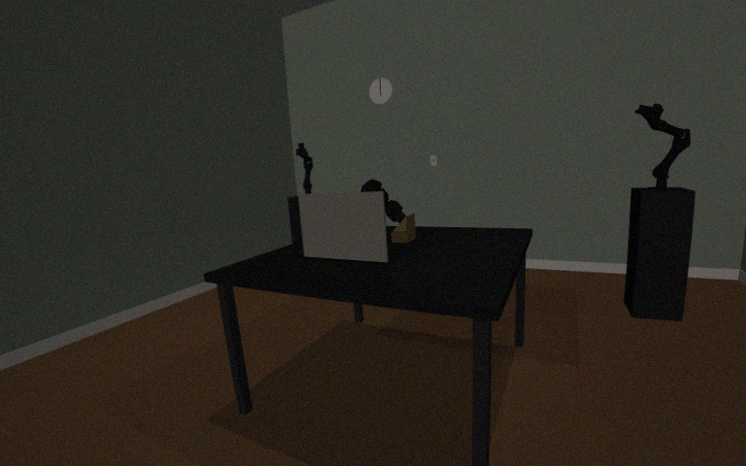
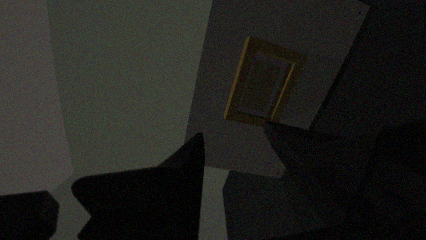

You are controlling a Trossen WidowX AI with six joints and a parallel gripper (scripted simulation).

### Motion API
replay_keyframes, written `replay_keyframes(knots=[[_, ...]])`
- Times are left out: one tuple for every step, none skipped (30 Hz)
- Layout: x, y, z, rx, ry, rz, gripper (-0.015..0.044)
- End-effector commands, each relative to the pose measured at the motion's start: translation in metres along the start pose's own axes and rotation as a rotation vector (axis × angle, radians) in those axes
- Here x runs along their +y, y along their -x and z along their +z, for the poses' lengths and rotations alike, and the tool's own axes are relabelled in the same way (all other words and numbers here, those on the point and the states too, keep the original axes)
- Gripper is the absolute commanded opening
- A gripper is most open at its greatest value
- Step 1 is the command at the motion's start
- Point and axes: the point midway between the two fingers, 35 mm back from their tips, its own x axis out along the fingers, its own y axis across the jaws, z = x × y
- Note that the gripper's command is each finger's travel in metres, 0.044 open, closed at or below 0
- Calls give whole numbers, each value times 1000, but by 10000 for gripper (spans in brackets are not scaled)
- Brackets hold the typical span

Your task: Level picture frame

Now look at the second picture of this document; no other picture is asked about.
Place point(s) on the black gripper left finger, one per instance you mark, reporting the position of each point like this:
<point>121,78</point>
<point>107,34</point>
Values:
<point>174,187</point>

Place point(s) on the wooden picture frame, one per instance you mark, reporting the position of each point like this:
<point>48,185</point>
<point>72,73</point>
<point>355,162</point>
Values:
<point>265,78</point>

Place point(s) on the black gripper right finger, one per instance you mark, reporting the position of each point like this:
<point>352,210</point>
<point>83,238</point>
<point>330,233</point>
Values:
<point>333,171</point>

